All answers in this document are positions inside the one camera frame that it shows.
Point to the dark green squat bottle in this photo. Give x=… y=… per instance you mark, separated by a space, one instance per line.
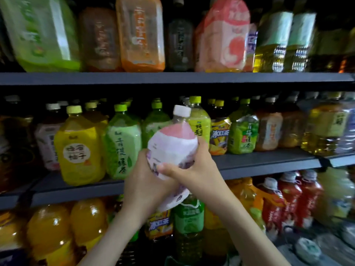
x=180 y=44

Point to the large orange juice bottle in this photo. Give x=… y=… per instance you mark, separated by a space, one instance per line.
x=50 y=230
x=89 y=221

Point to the yellow green drink bottle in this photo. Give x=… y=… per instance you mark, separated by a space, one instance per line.
x=39 y=33

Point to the white squat drink bottle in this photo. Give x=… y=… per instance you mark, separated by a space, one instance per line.
x=172 y=146

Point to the group of large water bottles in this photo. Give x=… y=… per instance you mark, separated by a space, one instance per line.
x=321 y=241

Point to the orange squat drink bottle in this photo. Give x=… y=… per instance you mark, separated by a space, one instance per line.
x=141 y=36

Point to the person's left hand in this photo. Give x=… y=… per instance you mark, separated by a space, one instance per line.
x=144 y=188

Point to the person's left forearm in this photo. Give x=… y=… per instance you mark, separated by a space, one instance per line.
x=119 y=241

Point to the large red label bottle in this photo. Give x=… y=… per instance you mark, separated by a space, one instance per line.
x=273 y=205
x=291 y=199

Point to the pink squat drink bottle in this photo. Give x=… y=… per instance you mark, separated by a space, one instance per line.
x=222 y=38

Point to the dark grey metal shelf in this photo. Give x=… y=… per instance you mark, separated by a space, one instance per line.
x=166 y=78

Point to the person's right hand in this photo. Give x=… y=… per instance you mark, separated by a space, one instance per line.
x=205 y=180

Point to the group of green squat bottles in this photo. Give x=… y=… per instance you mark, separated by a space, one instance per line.
x=241 y=130

